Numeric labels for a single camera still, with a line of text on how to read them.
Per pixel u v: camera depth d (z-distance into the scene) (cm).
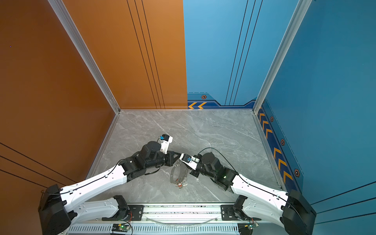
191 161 61
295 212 40
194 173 66
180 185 83
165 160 65
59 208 39
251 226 70
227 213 72
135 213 74
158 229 70
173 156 66
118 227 71
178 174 81
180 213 76
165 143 68
